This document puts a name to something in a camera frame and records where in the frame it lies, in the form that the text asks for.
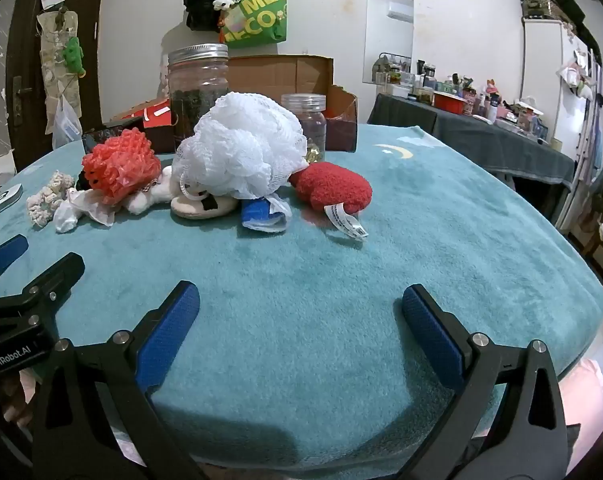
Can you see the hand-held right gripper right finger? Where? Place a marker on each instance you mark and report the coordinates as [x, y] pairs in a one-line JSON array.
[[431, 332]]

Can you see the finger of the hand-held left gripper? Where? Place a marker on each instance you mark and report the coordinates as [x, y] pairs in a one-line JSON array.
[[56, 272], [6, 255]]

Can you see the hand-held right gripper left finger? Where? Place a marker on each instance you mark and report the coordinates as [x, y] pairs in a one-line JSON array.
[[171, 330]]

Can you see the small white cloth roll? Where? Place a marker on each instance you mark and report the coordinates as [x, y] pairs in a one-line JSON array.
[[64, 220]]

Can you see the beige crochet scrunchie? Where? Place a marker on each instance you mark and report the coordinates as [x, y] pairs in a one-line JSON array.
[[49, 200]]

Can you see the black scrunchie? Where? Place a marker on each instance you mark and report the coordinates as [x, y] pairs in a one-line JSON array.
[[84, 180]]

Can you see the coral mesh bath pouf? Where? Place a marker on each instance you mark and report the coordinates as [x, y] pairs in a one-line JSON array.
[[121, 167]]

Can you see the white plush bear toy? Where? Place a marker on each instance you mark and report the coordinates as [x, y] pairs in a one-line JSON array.
[[151, 192]]

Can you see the beige powder puff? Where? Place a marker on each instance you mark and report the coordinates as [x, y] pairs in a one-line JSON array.
[[201, 206]]

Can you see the blue towel packet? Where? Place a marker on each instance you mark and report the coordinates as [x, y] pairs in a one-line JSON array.
[[259, 215]]

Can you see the red plush cushion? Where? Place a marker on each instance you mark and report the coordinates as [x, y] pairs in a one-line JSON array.
[[331, 187]]

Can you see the white mesh bath pouf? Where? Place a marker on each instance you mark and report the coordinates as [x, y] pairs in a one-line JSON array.
[[241, 145]]

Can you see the cardboard box red inside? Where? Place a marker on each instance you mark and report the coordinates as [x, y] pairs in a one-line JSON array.
[[281, 75]]

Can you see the clear plastic bag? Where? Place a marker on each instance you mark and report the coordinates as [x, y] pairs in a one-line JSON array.
[[66, 125]]

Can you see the black shiny box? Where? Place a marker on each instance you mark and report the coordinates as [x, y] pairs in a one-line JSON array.
[[111, 135]]

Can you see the dark brown door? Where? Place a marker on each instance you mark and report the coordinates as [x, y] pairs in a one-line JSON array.
[[21, 85]]

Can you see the dark grey covered table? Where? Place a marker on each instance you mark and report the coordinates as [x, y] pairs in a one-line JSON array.
[[481, 140]]

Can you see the beige hanging organizer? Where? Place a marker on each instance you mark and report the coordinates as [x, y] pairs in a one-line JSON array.
[[51, 60]]

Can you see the green plush toy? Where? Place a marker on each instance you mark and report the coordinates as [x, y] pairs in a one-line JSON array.
[[74, 55]]

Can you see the red plastic basin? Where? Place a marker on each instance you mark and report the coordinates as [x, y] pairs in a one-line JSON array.
[[449, 102]]

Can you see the small clear jar gold bits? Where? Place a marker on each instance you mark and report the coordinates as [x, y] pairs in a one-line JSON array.
[[311, 120]]

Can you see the clutter of cosmetic bottles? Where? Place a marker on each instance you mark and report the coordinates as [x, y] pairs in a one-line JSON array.
[[426, 82]]

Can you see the white refrigerator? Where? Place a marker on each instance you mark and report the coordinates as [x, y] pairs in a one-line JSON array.
[[546, 85]]

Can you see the green tote bag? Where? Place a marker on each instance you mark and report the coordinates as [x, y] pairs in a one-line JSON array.
[[261, 15]]

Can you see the dark bag on refrigerator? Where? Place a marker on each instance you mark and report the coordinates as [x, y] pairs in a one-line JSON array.
[[546, 2]]

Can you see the wall mirror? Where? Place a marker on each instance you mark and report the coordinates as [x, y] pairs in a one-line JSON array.
[[389, 25]]

